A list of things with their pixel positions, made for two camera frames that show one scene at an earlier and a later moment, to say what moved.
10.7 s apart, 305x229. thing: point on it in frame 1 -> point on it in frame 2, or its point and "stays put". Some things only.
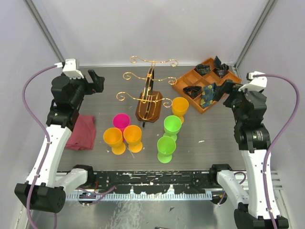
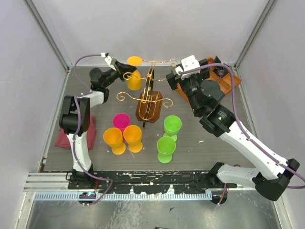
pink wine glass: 121,120 stays put
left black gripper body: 91,88 -> 112,75
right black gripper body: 234,98 -> 190,85
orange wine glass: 179,107 -> 135,82
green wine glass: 172,125 stays put
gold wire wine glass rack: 148,102 stays put
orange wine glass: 113,137 stays put
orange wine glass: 132,135 stays put
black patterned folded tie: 220,69 stays put
